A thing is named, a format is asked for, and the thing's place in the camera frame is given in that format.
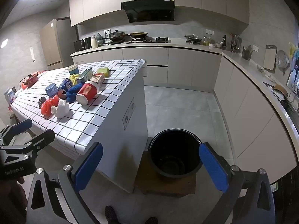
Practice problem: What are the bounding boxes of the dark utensil holder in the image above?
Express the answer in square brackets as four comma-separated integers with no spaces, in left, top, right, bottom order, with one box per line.
[241,45,254,60]

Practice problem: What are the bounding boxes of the island socket panel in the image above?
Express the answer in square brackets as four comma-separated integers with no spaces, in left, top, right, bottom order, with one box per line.
[122,98,136,130]

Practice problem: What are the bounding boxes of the blue drink can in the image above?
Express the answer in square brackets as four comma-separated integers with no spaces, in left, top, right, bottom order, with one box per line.
[57,78,73,99]

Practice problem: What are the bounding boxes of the brown wooden stool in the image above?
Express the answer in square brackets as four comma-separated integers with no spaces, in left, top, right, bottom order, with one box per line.
[134,149,197,197]

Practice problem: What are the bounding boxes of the green drink carton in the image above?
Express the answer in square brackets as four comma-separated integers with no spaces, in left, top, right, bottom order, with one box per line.
[76,69,93,84]

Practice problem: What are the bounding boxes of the black microwave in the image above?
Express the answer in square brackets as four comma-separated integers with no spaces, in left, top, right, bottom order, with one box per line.
[74,37,92,51]

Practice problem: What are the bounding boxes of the round metal strainer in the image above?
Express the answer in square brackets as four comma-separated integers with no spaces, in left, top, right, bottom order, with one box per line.
[276,50,290,75]

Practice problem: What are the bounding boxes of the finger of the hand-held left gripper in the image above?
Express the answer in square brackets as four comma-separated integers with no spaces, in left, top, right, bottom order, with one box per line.
[22,128,56,161]
[0,119,33,146]

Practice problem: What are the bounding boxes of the wooden bowl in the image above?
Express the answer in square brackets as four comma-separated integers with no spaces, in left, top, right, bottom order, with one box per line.
[272,84,289,99]

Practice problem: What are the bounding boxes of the person's left hand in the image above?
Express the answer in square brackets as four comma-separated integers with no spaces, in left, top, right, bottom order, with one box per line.
[0,177,28,215]

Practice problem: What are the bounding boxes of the white cutting board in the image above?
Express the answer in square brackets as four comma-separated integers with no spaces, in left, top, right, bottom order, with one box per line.
[263,45,278,71]

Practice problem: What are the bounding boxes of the metal utensil rack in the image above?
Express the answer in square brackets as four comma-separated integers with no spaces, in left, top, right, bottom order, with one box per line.
[230,33,241,54]

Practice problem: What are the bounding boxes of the cream and blue paper cup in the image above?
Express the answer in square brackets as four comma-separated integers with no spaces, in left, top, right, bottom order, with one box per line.
[67,64,79,76]

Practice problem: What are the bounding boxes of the person's left shoe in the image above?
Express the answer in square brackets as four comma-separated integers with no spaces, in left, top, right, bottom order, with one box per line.
[104,205,118,224]

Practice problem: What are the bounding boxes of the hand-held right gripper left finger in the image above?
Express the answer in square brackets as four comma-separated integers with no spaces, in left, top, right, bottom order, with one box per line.
[26,142,104,224]

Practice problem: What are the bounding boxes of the red box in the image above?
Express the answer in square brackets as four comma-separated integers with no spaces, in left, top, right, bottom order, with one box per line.
[20,71,47,89]

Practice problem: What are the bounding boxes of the black gas stove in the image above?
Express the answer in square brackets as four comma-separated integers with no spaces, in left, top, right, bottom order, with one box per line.
[127,37,171,44]

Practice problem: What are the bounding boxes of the black wok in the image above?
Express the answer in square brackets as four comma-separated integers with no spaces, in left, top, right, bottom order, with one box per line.
[129,32,149,39]

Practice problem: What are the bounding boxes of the beige kitchen counter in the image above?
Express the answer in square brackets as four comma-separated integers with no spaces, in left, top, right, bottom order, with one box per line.
[70,41,299,185]

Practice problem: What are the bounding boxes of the red instant noodle cup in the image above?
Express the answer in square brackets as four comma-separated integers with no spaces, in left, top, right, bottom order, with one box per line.
[76,80,101,105]

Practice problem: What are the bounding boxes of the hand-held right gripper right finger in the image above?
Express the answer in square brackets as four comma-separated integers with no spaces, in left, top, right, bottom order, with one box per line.
[198,142,276,224]

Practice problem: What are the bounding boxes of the beige upper cabinets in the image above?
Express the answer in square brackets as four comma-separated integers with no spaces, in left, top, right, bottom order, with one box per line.
[69,0,250,32]

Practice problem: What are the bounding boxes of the yellow hanging cloth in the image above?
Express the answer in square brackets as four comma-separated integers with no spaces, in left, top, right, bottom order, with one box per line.
[288,42,299,59]

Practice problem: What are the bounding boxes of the beige fridge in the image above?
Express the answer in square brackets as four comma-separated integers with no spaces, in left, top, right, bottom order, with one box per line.
[39,19,78,71]

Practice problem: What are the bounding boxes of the blue and white carton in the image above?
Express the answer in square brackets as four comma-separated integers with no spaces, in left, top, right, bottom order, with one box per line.
[4,87,18,105]

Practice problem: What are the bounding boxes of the blue cloth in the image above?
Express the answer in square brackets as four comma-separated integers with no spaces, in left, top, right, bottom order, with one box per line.
[66,82,85,102]

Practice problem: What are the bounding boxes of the red plastic bag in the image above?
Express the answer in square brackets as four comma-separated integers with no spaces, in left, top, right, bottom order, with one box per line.
[40,96,59,115]

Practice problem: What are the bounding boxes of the blue yogurt cup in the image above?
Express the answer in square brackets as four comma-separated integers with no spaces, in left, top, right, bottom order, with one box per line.
[45,83,58,98]

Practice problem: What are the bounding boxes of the red printed carton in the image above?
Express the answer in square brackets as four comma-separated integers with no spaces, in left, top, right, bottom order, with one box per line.
[90,73,105,87]

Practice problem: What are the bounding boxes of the grey kitchen island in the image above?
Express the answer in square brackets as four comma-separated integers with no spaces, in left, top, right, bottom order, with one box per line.
[77,62,150,194]

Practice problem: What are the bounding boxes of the small pan with lid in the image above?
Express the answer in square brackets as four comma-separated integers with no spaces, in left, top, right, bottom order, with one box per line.
[184,34,202,45]

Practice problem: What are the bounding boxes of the large pan with lid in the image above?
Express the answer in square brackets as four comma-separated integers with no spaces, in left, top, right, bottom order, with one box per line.
[109,30,129,41]

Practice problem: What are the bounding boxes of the black range hood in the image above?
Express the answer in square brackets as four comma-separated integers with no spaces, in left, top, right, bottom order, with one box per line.
[121,0,175,23]

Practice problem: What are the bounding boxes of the black plastic bucket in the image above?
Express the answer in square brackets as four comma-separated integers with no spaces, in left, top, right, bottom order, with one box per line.
[147,128,203,179]

